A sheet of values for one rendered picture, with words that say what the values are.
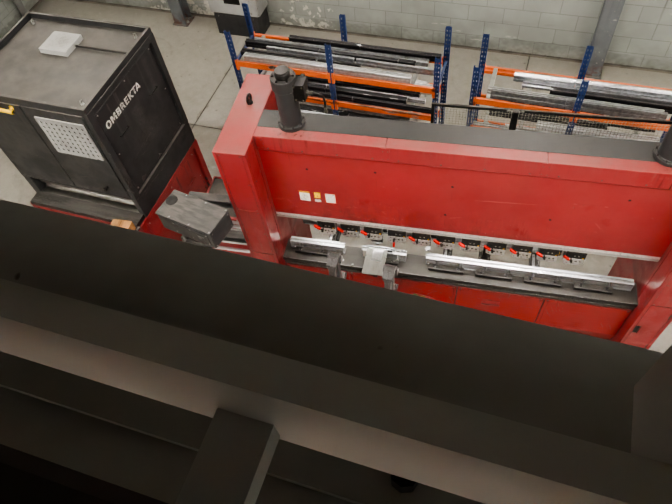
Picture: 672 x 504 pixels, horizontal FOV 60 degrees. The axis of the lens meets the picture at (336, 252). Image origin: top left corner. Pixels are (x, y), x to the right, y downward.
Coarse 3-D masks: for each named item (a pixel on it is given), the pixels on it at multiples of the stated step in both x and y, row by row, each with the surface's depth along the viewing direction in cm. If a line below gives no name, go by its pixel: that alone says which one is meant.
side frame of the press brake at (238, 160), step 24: (240, 96) 437; (264, 96) 434; (240, 120) 422; (216, 144) 410; (240, 144) 408; (240, 168) 415; (240, 192) 439; (264, 192) 453; (240, 216) 467; (264, 216) 460; (264, 240) 489
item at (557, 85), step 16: (528, 80) 544; (544, 80) 538; (560, 80) 534; (576, 80) 533; (496, 96) 536; (512, 96) 531; (528, 96) 525; (544, 96) 523; (560, 96) 524; (576, 96) 524; (592, 96) 518; (608, 96) 517; (624, 96) 514; (640, 96) 520; (656, 96) 517; (592, 112) 516; (608, 112) 512; (624, 112) 507; (640, 112) 502; (656, 112) 500
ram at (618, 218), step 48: (288, 192) 461; (336, 192) 448; (384, 192) 435; (432, 192) 423; (480, 192) 412; (528, 192) 402; (576, 192) 392; (624, 192) 382; (480, 240) 459; (528, 240) 446; (576, 240) 433; (624, 240) 422
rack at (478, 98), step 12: (588, 48) 518; (480, 60) 561; (588, 60) 525; (480, 72) 565; (492, 72) 566; (504, 72) 563; (528, 72) 555; (540, 72) 554; (480, 84) 586; (492, 84) 550; (588, 84) 492; (624, 84) 534; (480, 96) 596; (516, 108) 536; (528, 108) 532; (540, 108) 528; (552, 108) 525; (576, 108) 515; (480, 120) 622; (576, 120) 525; (600, 120) 518; (612, 120) 514
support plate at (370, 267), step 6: (366, 252) 504; (372, 252) 503; (384, 252) 502; (366, 258) 500; (384, 258) 498; (366, 264) 497; (372, 264) 496; (378, 264) 495; (384, 264) 495; (366, 270) 493; (372, 270) 493; (378, 270) 492
